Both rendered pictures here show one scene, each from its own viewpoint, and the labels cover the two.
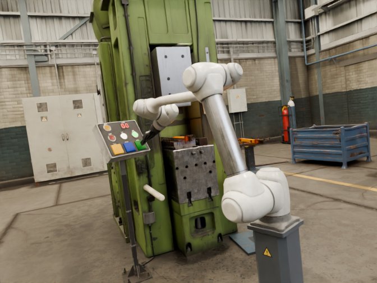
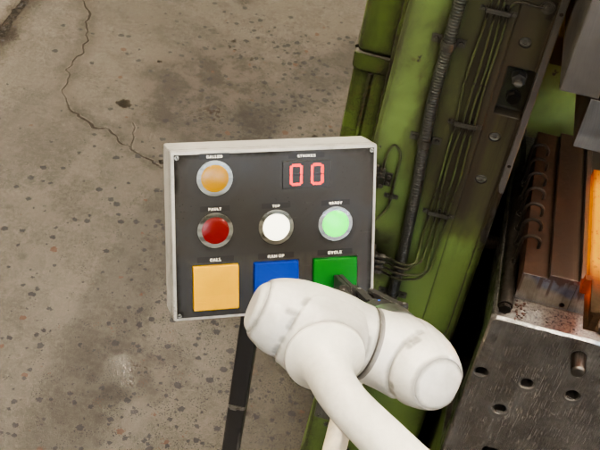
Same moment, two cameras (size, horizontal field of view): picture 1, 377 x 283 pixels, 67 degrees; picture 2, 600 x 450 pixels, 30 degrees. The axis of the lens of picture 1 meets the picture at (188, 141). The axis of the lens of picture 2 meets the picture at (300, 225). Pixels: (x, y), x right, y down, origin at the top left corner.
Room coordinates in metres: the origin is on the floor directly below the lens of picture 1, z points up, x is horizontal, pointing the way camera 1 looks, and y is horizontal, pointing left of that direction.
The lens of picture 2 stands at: (0.93, -0.18, 2.34)
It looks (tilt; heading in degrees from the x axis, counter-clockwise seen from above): 43 degrees down; 28
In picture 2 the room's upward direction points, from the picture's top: 10 degrees clockwise
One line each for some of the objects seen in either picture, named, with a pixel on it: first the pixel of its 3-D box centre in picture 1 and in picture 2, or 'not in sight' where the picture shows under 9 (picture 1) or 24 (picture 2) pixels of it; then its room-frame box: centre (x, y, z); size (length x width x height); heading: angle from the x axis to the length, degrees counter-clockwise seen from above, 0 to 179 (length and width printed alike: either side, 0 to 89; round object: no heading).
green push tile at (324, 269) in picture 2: (139, 145); (334, 278); (2.12, 0.36, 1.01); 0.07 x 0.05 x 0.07; 137
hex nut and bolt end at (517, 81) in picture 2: not in sight; (515, 89); (2.49, 0.27, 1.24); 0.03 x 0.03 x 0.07; 22
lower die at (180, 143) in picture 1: (176, 142); (579, 218); (2.61, 0.11, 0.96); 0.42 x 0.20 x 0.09; 22
